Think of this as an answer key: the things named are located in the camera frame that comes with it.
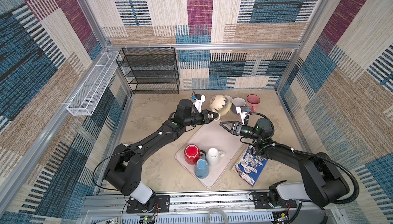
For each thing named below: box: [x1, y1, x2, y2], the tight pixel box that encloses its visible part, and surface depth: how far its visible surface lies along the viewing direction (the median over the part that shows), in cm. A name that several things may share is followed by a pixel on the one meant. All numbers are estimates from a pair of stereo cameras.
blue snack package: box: [234, 145, 269, 187], surface depth 83 cm
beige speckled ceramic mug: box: [209, 94, 232, 121], surface depth 77 cm
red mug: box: [184, 144, 201, 165], surface depth 83 cm
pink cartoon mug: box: [246, 93, 261, 114], surface depth 102 cm
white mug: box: [206, 147, 226, 167], surface depth 81 cm
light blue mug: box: [194, 153, 210, 179], surface depth 78 cm
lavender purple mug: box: [231, 97, 247, 114], surface depth 107 cm
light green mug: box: [224, 95, 234, 106], surface depth 104 cm
